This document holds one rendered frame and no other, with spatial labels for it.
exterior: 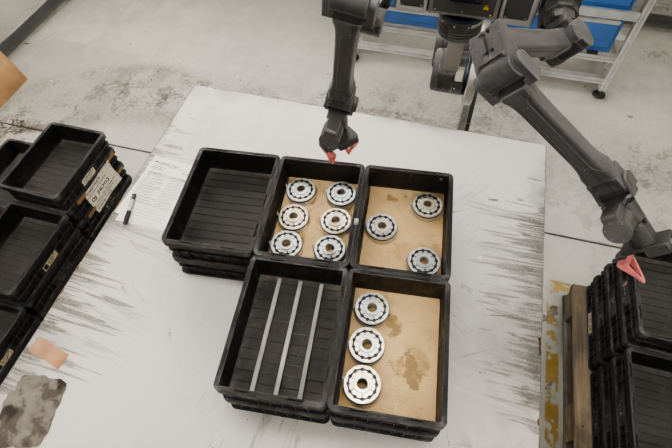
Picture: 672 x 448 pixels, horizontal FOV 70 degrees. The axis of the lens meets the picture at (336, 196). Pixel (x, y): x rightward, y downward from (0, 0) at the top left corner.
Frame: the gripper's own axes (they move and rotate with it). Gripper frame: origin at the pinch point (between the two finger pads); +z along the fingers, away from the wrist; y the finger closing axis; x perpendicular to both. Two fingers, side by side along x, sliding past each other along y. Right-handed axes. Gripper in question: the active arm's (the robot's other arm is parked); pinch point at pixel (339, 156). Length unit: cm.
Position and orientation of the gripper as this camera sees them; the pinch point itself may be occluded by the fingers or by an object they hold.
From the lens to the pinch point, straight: 149.9
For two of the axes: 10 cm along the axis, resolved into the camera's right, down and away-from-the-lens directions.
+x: -5.8, -6.5, 5.0
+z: 0.4, 5.9, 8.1
